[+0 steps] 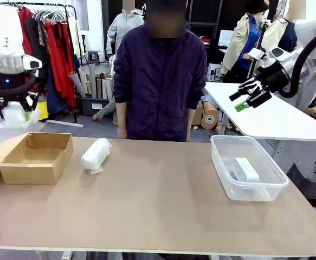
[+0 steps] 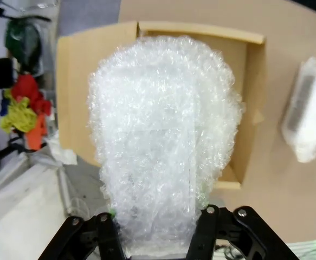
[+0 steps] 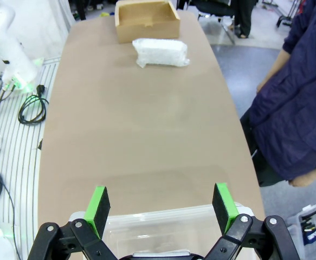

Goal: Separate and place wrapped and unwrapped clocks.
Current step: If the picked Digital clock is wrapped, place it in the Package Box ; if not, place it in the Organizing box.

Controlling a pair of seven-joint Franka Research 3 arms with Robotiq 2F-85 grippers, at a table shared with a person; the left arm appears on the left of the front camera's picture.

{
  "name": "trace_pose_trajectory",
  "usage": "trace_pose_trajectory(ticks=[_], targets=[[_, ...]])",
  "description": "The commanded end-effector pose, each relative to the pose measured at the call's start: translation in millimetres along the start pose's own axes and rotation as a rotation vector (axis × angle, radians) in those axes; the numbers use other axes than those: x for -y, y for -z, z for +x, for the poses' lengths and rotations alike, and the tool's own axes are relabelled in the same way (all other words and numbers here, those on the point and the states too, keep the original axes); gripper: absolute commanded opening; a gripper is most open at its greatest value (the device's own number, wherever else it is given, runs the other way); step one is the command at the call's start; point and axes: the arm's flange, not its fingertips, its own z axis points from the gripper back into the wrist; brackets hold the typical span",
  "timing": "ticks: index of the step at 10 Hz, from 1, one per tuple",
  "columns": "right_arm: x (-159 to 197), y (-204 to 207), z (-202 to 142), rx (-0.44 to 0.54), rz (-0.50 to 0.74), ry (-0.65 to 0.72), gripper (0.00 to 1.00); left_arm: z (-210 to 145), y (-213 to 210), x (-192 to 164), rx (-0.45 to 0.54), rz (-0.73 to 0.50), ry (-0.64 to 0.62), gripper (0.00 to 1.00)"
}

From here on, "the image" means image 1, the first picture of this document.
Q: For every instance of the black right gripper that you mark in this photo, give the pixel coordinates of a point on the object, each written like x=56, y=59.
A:
x=274, y=78

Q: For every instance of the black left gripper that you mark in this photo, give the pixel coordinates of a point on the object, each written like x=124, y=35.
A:
x=11, y=81

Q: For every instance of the rounded bubble-wrapped clock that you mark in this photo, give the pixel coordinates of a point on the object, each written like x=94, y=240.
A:
x=11, y=119

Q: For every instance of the elongated bubble-wrapped clock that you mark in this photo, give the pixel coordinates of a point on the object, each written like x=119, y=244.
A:
x=95, y=155

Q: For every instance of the person right forearm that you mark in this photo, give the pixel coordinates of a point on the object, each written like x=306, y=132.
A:
x=121, y=115

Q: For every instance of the person left forearm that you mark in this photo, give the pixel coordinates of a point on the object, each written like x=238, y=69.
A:
x=191, y=120

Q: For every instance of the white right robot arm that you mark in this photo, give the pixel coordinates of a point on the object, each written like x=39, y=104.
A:
x=312, y=27

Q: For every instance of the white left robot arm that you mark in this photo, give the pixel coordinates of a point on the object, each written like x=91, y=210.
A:
x=0, y=35

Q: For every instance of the person left hand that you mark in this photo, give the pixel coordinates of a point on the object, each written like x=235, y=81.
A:
x=190, y=136

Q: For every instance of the person right hand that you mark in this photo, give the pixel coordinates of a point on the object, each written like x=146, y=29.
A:
x=122, y=133

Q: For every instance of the yellow bag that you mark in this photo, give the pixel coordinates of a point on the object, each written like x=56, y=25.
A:
x=44, y=111

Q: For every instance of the white work table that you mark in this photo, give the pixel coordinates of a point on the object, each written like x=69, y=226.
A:
x=277, y=122

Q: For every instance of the white perforated box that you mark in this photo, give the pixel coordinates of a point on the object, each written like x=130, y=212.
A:
x=214, y=72

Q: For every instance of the brown tape roll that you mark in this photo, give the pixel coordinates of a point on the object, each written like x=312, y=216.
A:
x=210, y=119

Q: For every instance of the slanted grey paper roll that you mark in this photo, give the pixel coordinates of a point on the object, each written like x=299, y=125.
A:
x=77, y=86

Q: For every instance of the mannequin in beige coat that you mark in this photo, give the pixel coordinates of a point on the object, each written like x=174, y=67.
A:
x=239, y=40

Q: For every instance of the brown cardboard carton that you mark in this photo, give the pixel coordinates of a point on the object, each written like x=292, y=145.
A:
x=199, y=116

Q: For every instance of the long red dress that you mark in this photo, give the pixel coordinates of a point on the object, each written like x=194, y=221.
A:
x=60, y=54

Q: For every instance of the beige paper roll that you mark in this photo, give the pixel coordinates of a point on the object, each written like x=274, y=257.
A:
x=83, y=77

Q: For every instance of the black tripod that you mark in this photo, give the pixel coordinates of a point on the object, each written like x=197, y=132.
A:
x=263, y=32

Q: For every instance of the white monitor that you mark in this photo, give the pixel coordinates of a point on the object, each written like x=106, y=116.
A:
x=225, y=38

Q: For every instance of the mannequin in cream jacket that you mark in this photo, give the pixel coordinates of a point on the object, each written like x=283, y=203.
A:
x=277, y=35

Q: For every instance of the black storage crate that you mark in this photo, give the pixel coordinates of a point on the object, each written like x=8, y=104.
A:
x=92, y=107

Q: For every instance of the black hanging garment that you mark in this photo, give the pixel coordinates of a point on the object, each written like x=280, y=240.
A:
x=35, y=40

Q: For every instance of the tall grey tube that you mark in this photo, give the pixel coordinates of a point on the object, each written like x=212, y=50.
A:
x=92, y=81

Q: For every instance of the open brown cardboard box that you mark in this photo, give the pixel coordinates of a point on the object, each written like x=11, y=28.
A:
x=27, y=173

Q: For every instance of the brown cardboard tube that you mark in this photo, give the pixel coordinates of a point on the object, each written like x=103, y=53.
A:
x=99, y=89

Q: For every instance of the white paper tube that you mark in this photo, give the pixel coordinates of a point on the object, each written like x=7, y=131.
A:
x=110, y=88
x=104, y=89

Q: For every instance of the red jacket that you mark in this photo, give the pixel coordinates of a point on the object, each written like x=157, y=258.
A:
x=26, y=27

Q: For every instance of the lying mannequin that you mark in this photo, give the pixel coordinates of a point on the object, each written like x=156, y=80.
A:
x=106, y=109

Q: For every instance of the grey step stool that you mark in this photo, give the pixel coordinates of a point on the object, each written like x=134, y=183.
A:
x=93, y=54

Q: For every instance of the cream hanging garment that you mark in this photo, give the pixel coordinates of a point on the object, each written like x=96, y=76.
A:
x=73, y=35

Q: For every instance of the black bucket hat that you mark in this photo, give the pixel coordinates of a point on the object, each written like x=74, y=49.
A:
x=256, y=5

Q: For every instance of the person in purple jacket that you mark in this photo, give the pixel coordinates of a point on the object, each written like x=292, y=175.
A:
x=157, y=89

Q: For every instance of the clear plastic bin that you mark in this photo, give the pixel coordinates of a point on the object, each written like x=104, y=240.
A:
x=255, y=192

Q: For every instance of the black plastic stool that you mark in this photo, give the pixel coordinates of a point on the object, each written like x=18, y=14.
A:
x=315, y=184

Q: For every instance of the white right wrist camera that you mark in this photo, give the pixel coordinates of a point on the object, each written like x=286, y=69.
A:
x=258, y=54

